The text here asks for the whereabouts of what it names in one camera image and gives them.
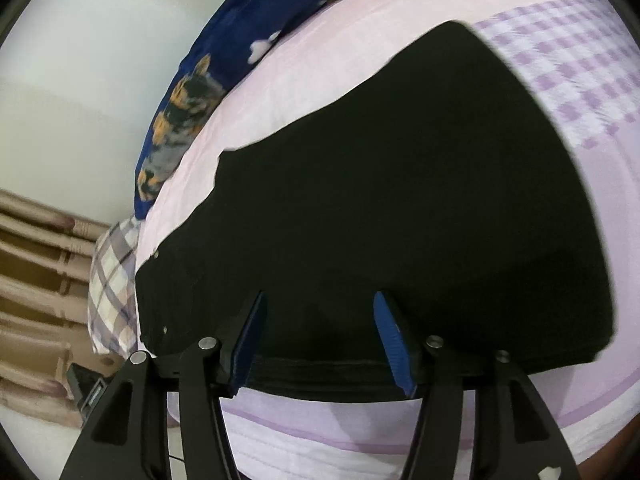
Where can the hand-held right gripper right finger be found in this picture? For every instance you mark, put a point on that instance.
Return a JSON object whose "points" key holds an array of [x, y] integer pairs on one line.
{"points": [[395, 345]]}

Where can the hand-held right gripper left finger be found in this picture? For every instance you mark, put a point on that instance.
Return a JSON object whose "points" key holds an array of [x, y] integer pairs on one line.
{"points": [[247, 350]]}

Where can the black pants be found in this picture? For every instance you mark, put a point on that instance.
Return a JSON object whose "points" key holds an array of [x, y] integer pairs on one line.
{"points": [[375, 185]]}

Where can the wooden headboard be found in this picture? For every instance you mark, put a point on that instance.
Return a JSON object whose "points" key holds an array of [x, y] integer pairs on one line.
{"points": [[30, 310]]}

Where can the pink purple checked bed sheet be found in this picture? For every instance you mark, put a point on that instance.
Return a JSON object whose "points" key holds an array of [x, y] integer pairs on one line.
{"points": [[350, 435]]}

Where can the plaid pillow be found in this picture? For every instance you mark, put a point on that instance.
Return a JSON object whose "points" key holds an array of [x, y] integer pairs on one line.
{"points": [[112, 285]]}

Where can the blue cat-print bolster pillow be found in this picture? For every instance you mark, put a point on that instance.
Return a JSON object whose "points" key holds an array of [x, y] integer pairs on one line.
{"points": [[225, 35]]}

